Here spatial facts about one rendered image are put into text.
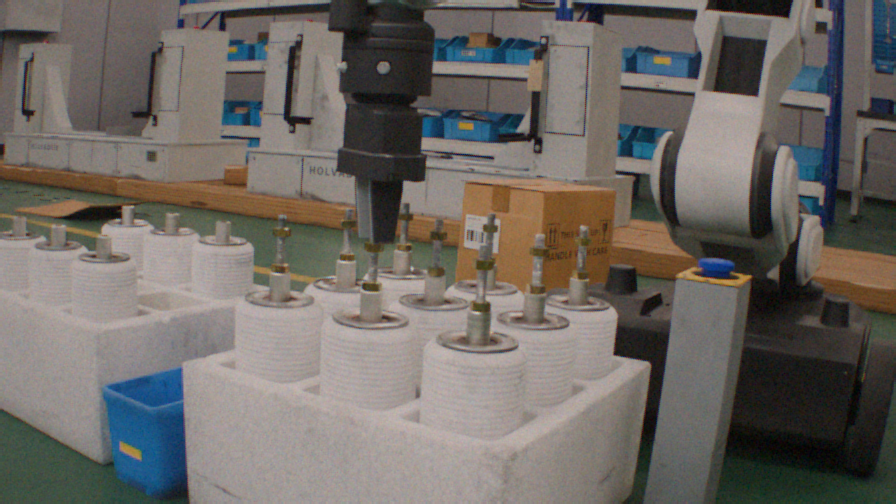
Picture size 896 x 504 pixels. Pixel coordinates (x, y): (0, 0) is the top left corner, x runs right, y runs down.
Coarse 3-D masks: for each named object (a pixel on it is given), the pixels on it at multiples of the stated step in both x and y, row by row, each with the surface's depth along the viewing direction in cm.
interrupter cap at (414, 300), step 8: (400, 296) 101; (408, 296) 102; (416, 296) 102; (448, 296) 104; (456, 296) 103; (408, 304) 98; (416, 304) 98; (424, 304) 98; (448, 304) 101; (456, 304) 100; (464, 304) 99
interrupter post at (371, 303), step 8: (360, 296) 90; (368, 296) 89; (376, 296) 89; (360, 304) 90; (368, 304) 89; (376, 304) 89; (360, 312) 90; (368, 312) 89; (376, 312) 90; (360, 320) 90; (368, 320) 90; (376, 320) 90
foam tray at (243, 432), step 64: (192, 384) 94; (256, 384) 90; (576, 384) 99; (640, 384) 106; (192, 448) 96; (256, 448) 90; (320, 448) 86; (384, 448) 82; (448, 448) 78; (512, 448) 78; (576, 448) 90
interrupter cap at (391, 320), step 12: (336, 312) 91; (348, 312) 92; (384, 312) 94; (396, 312) 93; (348, 324) 87; (360, 324) 87; (372, 324) 88; (384, 324) 88; (396, 324) 88; (408, 324) 90
